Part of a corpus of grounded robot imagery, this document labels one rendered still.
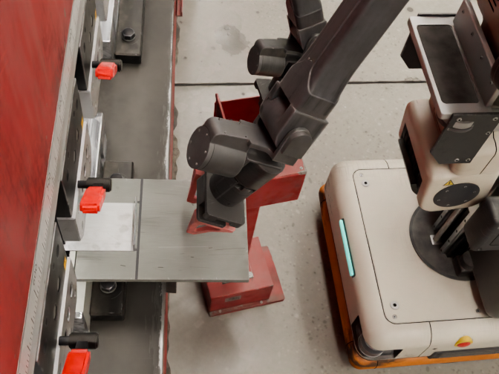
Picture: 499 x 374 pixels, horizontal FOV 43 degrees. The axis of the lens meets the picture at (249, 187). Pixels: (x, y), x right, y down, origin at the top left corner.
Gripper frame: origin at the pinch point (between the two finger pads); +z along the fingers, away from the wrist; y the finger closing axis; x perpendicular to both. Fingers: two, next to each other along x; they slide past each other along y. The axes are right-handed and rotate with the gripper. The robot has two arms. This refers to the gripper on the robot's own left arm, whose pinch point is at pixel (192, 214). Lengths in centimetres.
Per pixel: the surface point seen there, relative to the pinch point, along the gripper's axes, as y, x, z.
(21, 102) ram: 14.1, -35.1, -31.0
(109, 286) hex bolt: 7.4, -5.9, 16.2
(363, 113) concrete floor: -104, 112, 57
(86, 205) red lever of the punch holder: 11.7, -22.4, -14.1
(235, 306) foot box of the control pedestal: -23, 65, 81
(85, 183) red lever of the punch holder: 5.6, -20.8, -8.8
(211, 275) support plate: 8.8, 4.1, 1.4
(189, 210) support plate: -2.6, 1.3, 3.1
